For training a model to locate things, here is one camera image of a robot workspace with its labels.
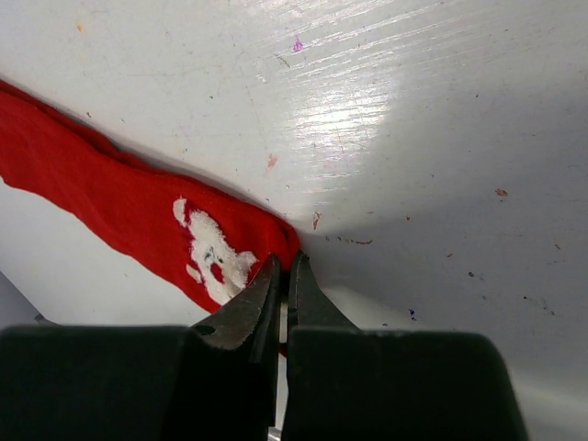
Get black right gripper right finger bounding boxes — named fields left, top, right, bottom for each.
left=281, top=254, right=528, bottom=440

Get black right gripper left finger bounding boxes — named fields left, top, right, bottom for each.
left=1, top=256, right=280, bottom=440

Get red sock with white pattern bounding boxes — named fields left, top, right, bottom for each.
left=1, top=83, right=300, bottom=312

